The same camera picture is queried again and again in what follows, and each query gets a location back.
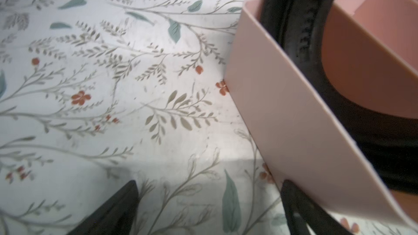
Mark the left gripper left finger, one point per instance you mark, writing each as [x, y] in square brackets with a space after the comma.
[115, 216]

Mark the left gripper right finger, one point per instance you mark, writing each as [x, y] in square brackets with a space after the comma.
[303, 214]

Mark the pink compartment storage box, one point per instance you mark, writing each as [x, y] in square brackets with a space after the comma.
[371, 50]

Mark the black belt with end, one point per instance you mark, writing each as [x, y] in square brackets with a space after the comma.
[389, 142]

